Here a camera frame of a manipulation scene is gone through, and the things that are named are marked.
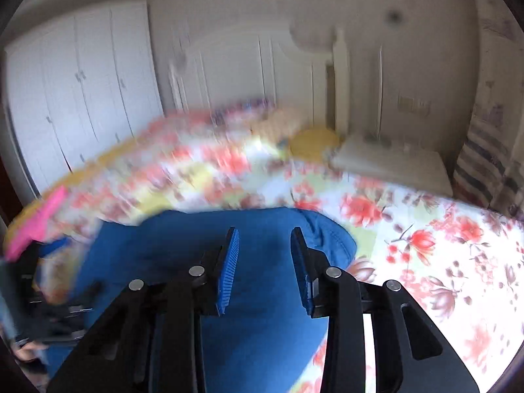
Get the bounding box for floral bed quilt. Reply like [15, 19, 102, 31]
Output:
[3, 110, 524, 393]

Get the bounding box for patterned striped curtain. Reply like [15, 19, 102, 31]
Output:
[453, 0, 523, 219]

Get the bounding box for person's left hand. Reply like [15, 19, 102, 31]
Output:
[10, 341, 48, 362]

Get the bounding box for yellow pillow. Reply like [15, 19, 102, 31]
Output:
[289, 127, 340, 162]

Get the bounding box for pink cloth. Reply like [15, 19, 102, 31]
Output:
[5, 185, 68, 262]

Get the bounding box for white nightstand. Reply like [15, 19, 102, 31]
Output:
[330, 134, 453, 197]

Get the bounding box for silver lamp pole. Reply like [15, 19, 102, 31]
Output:
[376, 45, 384, 141]

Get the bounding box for white wardrobe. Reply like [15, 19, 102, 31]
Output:
[5, 0, 163, 194]

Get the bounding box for wall power outlet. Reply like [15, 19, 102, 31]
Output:
[397, 95, 431, 117]

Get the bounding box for peach checkered pillow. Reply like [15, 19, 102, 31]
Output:
[250, 107, 311, 145]

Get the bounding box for blue down jacket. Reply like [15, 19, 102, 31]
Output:
[49, 208, 356, 392]

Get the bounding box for white wooden headboard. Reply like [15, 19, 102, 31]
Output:
[169, 21, 350, 135]

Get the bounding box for blue red patterned pillow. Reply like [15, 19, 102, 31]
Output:
[211, 98, 275, 126]

